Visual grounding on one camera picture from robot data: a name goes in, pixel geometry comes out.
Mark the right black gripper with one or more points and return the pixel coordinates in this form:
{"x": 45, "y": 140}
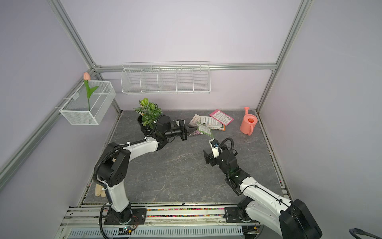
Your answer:
{"x": 209, "y": 157}

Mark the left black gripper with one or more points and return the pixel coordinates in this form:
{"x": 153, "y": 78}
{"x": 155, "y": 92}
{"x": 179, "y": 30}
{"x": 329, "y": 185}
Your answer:
{"x": 185, "y": 130}

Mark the green seed packet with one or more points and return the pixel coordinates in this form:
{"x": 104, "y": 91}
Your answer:
{"x": 205, "y": 130}

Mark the pink bordered seed packet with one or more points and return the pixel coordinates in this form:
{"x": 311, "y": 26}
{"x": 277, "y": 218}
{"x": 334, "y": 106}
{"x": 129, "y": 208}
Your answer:
{"x": 222, "y": 117}

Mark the marigold seed packet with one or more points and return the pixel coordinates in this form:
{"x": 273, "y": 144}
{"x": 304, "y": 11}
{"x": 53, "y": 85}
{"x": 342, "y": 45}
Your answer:
{"x": 209, "y": 121}

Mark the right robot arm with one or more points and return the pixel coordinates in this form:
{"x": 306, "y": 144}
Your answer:
{"x": 291, "y": 219}

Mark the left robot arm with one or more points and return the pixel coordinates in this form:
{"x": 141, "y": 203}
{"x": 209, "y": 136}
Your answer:
{"x": 111, "y": 168}

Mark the purple flowers seed packet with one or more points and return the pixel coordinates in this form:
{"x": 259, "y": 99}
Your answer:
{"x": 195, "y": 132}

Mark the white seed packet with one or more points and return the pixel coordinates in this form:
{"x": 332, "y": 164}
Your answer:
{"x": 195, "y": 121}

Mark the pink watering can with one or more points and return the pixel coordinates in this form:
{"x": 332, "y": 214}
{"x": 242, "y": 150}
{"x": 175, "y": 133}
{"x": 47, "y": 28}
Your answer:
{"x": 248, "y": 123}

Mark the potted green plant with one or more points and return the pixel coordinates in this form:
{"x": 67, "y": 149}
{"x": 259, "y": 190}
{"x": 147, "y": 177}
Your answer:
{"x": 148, "y": 112}

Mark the beige work glove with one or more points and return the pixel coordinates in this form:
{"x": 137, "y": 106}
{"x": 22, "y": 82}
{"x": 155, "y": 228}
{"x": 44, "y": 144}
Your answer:
{"x": 99, "y": 191}

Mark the white mesh basket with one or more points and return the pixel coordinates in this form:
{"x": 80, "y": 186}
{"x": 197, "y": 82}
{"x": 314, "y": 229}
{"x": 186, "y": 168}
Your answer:
{"x": 75, "y": 109}

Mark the artificial pink tulip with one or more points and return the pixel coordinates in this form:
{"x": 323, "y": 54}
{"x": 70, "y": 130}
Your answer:
{"x": 89, "y": 90}

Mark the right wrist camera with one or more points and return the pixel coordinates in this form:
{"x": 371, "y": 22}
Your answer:
{"x": 215, "y": 147}

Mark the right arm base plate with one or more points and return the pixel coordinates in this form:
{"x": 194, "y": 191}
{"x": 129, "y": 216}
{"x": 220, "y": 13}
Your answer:
{"x": 236, "y": 215}

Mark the white wire wall shelf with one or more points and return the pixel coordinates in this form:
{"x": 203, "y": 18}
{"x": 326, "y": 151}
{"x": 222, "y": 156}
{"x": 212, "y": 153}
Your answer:
{"x": 166, "y": 77}

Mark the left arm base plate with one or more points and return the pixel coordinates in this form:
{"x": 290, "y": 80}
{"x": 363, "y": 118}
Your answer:
{"x": 128, "y": 217}

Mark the aluminium front rail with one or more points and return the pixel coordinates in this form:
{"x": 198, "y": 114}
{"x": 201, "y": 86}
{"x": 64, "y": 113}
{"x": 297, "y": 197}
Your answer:
{"x": 176, "y": 220}

